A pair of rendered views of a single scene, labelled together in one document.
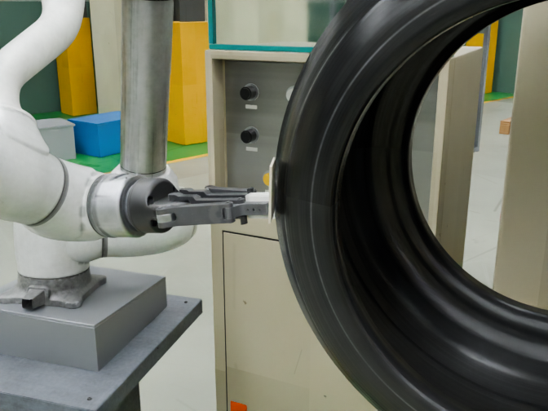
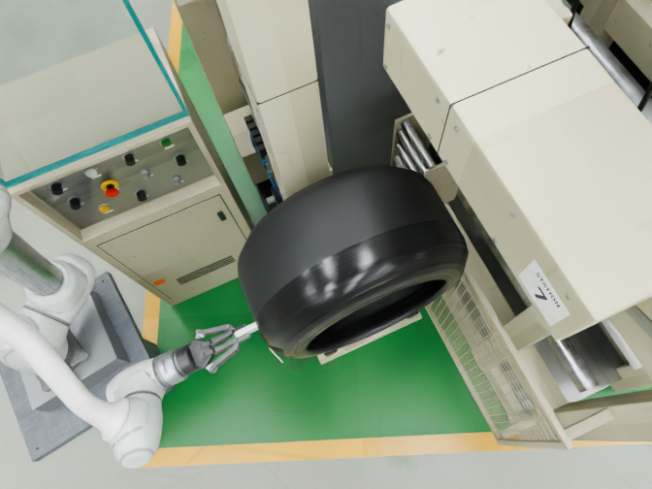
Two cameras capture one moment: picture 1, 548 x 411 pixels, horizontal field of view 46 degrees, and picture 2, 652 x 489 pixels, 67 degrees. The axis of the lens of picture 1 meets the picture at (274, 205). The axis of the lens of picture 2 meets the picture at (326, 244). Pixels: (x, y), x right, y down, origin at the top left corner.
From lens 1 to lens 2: 1.12 m
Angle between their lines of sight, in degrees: 57
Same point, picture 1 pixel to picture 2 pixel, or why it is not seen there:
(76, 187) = (156, 389)
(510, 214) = not seen: hidden behind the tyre
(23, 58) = (80, 388)
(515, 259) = not seen: hidden behind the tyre
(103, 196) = (171, 380)
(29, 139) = (145, 410)
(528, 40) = (286, 183)
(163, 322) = (113, 306)
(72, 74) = not seen: outside the picture
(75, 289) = (74, 349)
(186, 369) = (57, 250)
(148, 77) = (30, 266)
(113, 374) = (139, 357)
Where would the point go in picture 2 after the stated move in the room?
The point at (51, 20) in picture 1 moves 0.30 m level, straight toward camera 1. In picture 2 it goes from (37, 349) to (149, 400)
